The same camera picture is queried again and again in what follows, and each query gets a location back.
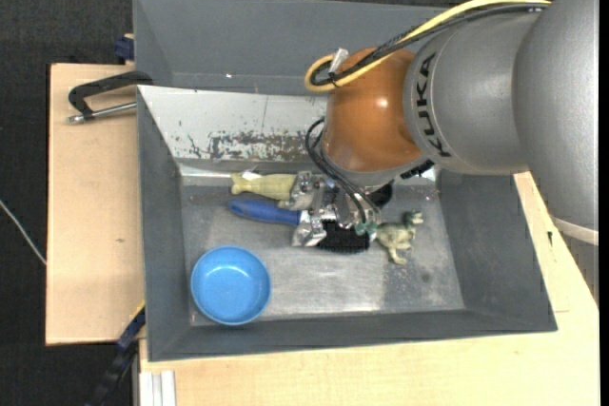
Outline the green toy dinosaur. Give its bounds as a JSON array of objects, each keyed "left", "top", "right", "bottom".
[{"left": 372, "top": 209, "right": 424, "bottom": 266}]

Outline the black cylinder on white bracket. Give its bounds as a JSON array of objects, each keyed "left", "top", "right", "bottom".
[{"left": 315, "top": 221, "right": 371, "bottom": 256}]

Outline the grey metal bin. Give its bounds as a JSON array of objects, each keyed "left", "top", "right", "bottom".
[{"left": 131, "top": 0, "right": 559, "bottom": 362}]

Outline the brown cardboard board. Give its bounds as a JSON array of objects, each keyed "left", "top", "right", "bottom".
[{"left": 45, "top": 62, "right": 147, "bottom": 347}]

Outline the blue handled tool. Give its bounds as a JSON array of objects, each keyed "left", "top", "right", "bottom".
[{"left": 227, "top": 198, "right": 305, "bottom": 227}]

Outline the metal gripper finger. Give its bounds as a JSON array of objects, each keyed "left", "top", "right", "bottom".
[
  {"left": 287, "top": 170, "right": 326, "bottom": 212},
  {"left": 290, "top": 213, "right": 330, "bottom": 249}
]

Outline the blue bowl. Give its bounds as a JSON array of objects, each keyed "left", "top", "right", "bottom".
[{"left": 189, "top": 244, "right": 273, "bottom": 327}]

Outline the pale yellow toy fish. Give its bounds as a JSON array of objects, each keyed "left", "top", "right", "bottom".
[{"left": 229, "top": 171, "right": 299, "bottom": 206}]

